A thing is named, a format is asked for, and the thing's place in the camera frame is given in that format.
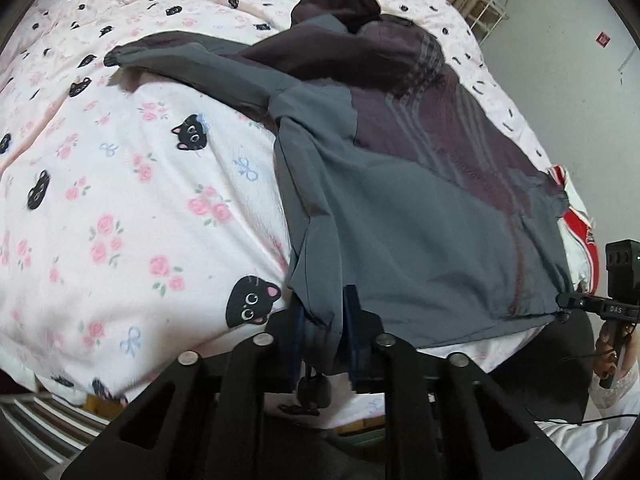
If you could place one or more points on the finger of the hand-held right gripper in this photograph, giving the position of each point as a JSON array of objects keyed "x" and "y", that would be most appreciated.
[{"x": 582, "y": 302}]

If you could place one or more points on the person's dark pants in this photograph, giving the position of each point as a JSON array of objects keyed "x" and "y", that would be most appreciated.
[{"x": 545, "y": 375}]

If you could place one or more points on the grey and purple hooded jacket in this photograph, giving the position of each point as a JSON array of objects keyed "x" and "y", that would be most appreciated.
[{"x": 400, "y": 210}]

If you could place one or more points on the red and white garment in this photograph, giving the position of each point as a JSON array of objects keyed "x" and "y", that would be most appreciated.
[{"x": 580, "y": 232}]

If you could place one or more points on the person's right forearm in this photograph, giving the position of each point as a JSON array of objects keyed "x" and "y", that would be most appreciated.
[{"x": 620, "y": 392}]

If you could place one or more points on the person's white garment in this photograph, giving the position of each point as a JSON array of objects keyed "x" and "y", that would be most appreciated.
[{"x": 600, "y": 445}]

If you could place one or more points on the grey striped mat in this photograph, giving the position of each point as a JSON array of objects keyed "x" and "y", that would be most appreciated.
[{"x": 40, "y": 425}]

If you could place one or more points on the red wall sticker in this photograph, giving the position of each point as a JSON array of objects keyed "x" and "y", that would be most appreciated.
[{"x": 603, "y": 39}]

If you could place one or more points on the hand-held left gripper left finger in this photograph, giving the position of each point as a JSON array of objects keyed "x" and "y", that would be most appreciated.
[{"x": 298, "y": 332}]

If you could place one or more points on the person's right hand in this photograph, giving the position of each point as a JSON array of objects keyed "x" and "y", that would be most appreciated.
[{"x": 603, "y": 360}]

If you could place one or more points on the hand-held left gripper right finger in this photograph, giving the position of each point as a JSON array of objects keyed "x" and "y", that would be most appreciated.
[{"x": 352, "y": 325}]

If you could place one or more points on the pink cat print blanket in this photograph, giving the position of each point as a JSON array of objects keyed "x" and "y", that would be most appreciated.
[{"x": 150, "y": 210}]

